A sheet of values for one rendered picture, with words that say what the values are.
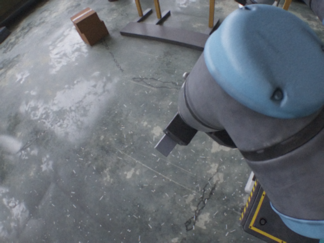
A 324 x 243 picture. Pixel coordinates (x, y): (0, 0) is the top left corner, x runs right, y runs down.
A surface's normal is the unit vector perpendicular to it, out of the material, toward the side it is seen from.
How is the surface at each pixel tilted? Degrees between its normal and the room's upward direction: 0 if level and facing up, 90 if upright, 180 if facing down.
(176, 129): 25
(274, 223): 0
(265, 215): 0
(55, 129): 0
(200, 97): 86
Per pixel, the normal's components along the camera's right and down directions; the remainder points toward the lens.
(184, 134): 0.10, -0.11
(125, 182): -0.15, -0.43
